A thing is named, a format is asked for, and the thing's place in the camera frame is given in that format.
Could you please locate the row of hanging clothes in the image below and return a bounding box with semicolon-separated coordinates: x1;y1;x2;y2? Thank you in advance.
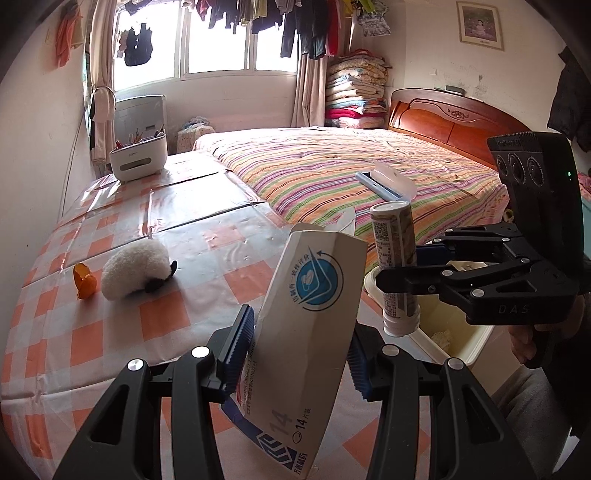
194;0;393;58

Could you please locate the floral covered box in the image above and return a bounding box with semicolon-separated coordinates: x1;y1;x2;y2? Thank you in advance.
177;117;218;155

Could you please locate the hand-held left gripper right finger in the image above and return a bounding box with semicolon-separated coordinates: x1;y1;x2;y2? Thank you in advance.
346;325;539;480

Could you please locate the white desk organizer with pens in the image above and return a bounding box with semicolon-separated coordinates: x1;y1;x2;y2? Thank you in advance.
108;122;168;183

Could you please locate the person's grey trouser leg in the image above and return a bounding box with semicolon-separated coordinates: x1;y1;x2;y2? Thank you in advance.
494;364;578;480

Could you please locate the stack of folded blankets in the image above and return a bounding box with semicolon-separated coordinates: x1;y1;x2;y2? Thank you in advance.
324;54;391;129

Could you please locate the wooden headboard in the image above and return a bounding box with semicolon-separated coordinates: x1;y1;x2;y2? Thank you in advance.
387;88;532;174

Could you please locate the dark hanging vest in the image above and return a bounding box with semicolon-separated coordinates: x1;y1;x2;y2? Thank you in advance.
124;23;154;66

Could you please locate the grey wall cable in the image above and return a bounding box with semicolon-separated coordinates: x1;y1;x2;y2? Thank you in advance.
60;106;88;217

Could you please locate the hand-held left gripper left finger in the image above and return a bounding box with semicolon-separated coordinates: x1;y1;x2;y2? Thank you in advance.
51;305;256;480

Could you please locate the white and blue flat case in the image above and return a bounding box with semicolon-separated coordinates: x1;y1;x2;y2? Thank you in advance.
355;161;417;201

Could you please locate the beige cylindrical tube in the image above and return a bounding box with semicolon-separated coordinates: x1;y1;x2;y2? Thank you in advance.
369;199;422;337

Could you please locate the orange peel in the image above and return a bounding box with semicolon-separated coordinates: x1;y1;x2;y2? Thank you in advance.
73;262;95;301

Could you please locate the cream plastic bin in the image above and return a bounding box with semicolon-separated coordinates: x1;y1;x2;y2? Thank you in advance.
364;261;495;370

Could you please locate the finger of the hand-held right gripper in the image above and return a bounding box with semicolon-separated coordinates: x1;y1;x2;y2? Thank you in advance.
375;256;539;301
414;223;527;268

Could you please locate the white air cooler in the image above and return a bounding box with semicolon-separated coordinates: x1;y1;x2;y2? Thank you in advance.
113;95;168;153

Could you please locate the dark hanging jacket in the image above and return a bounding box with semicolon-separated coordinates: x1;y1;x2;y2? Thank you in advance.
547;46;591;153

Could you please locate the window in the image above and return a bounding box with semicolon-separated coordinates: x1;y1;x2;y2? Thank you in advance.
113;0;301;90

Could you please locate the white and blue medicine box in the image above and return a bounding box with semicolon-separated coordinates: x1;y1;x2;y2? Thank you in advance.
221;207;370;472

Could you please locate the striped bed sheet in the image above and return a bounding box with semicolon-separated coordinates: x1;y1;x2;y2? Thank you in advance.
191;127;513;273

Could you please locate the white fluffy plush toy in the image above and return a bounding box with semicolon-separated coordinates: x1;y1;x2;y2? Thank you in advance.
100;240;178;303

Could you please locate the framed wall picture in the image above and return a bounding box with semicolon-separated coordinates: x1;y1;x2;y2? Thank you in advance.
456;1;505;51

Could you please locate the orange hanging cloth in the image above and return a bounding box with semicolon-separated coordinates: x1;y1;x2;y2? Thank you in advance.
55;4;86;68

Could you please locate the beige curtain with tieback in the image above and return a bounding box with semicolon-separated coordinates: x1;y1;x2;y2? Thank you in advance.
88;0;116;162

